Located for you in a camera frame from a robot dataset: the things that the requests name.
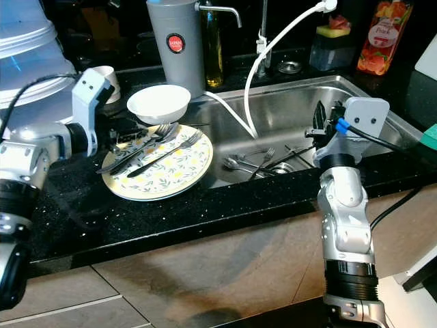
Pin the oil bottle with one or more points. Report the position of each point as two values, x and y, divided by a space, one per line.
213 61

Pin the chrome filter tap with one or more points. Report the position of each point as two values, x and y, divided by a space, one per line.
218 7

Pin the yellow sponge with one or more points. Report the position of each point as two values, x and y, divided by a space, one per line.
328 32

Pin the white appliance door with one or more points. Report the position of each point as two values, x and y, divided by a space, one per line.
410 307

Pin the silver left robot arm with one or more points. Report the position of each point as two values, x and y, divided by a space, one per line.
27 154

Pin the dark sponge holder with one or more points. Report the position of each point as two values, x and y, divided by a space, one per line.
331 55

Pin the grey water filter canister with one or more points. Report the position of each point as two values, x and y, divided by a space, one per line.
174 75

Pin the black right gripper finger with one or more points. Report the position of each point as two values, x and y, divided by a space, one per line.
338 115
319 116

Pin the chrome sink faucet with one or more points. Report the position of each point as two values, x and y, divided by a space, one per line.
262 24

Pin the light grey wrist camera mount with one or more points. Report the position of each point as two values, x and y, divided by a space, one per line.
89 109
365 113

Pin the white box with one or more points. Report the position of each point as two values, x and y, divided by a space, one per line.
427 68

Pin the white tie strip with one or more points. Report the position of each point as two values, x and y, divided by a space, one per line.
261 46

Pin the white bowl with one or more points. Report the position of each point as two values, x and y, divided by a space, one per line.
158 102

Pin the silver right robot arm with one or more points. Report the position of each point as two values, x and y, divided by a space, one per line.
348 225

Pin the light grey right wrist camera mount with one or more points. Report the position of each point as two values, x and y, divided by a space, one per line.
365 113

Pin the light grey left wrist camera mount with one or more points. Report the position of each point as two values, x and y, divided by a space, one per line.
89 109

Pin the thin black stick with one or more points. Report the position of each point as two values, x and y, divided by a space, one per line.
300 152

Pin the floral print plate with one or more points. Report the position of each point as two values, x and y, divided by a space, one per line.
177 174

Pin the white faucet diverter valve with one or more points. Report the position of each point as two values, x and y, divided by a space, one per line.
329 5

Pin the orange peach soap bottle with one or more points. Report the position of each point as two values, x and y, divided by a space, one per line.
382 41

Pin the stainless steel sink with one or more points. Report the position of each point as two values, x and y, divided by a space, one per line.
293 109

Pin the round chrome counter fitting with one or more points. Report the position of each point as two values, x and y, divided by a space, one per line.
289 67

